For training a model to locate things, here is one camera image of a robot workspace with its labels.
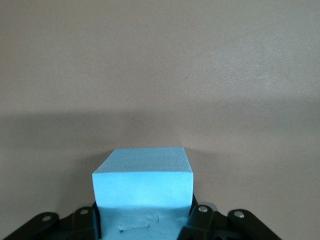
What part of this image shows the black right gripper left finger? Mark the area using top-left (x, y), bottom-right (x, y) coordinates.
top-left (4, 201), bottom-right (102, 240)

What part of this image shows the blue foam block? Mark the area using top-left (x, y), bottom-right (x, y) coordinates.
top-left (91, 146), bottom-right (195, 240)

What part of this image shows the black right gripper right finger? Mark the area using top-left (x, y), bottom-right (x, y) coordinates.
top-left (178, 195), bottom-right (282, 240)

